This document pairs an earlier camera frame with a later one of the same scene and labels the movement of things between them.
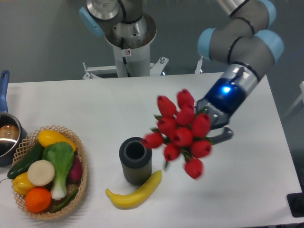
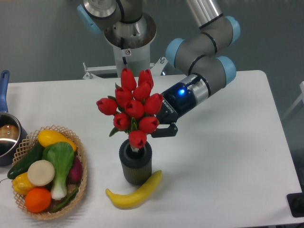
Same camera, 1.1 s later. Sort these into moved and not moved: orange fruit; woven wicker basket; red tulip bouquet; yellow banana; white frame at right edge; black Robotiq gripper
Moved: red tulip bouquet; black Robotiq gripper
Not moved: woven wicker basket; orange fruit; yellow banana; white frame at right edge
